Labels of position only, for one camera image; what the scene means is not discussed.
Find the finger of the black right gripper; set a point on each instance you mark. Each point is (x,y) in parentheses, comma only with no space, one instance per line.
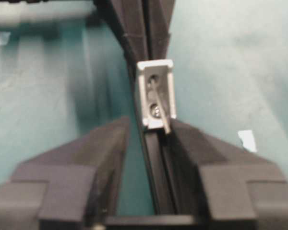
(159,19)
(126,19)

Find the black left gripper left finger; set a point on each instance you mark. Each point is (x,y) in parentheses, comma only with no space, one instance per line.
(71,187)

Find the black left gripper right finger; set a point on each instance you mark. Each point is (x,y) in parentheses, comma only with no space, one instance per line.
(229,188)

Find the grey metal fitting with hole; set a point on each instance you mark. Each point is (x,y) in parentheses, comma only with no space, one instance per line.
(154,94)

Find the white tape scrap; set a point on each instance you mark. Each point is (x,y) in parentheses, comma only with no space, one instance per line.
(4,38)
(248,140)

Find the lower black aluminium rail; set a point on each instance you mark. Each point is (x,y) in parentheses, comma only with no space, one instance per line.
(170,190)

